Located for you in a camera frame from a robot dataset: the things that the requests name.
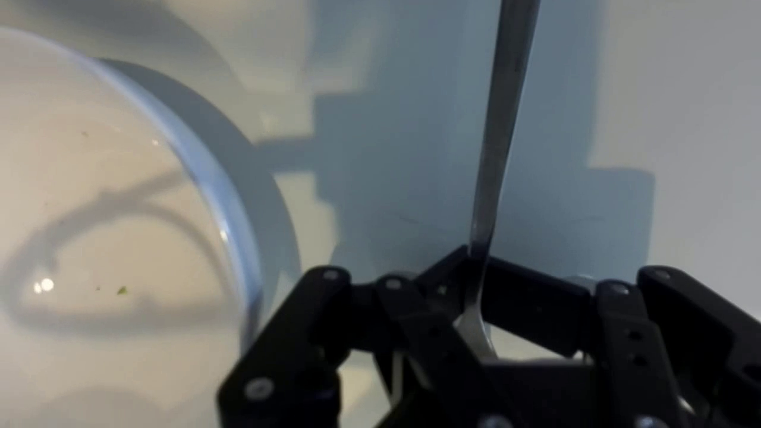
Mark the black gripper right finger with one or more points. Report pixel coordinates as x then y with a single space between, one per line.
673 348

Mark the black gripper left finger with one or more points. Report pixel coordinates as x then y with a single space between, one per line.
318 340

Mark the white ceramic bowl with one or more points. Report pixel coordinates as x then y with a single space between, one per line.
103 262

